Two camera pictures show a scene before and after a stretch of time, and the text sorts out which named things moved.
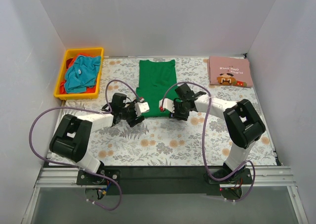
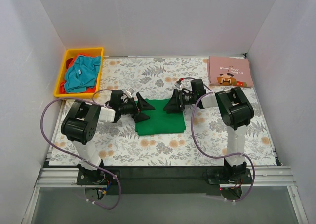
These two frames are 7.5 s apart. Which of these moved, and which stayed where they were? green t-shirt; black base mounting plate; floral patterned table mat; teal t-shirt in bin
Moved: green t-shirt
Stayed: teal t-shirt in bin; black base mounting plate; floral patterned table mat
